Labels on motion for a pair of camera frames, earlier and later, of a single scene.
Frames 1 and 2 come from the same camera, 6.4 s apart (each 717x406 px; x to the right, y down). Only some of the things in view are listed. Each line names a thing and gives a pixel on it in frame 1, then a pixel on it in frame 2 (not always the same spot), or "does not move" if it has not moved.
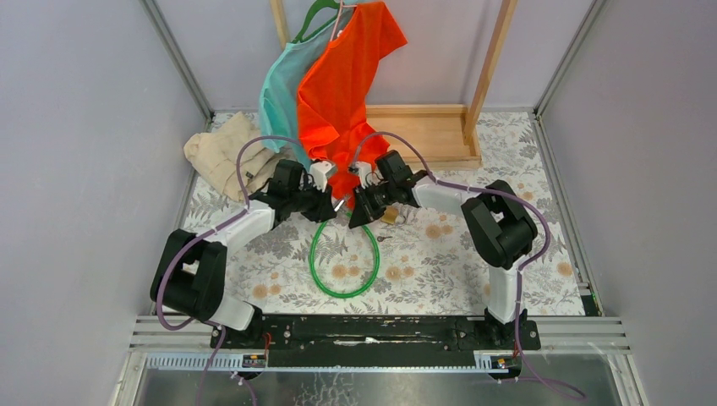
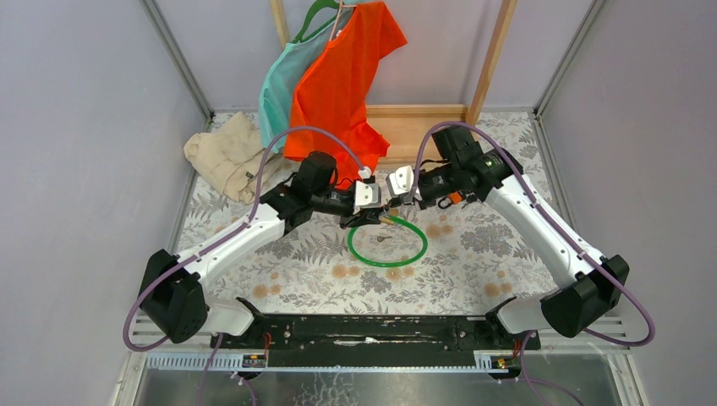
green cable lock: (374, 278) -> (405, 222)
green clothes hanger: (317, 4) does not move
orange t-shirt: (334, 116) does not move
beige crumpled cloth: (215, 155) does not move
